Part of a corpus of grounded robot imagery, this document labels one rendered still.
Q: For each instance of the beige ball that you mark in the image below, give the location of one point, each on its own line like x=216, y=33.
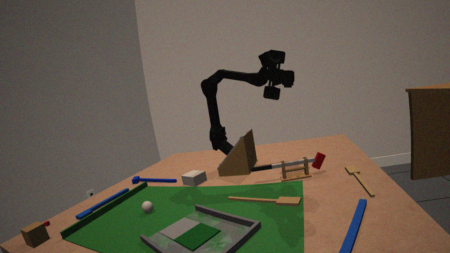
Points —
x=147, y=206

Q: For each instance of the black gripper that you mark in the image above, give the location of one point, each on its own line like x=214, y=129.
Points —
x=274, y=74

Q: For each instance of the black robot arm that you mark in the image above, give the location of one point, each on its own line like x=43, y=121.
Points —
x=209, y=87

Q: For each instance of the green putting mat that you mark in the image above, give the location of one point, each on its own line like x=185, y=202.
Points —
x=119, y=229

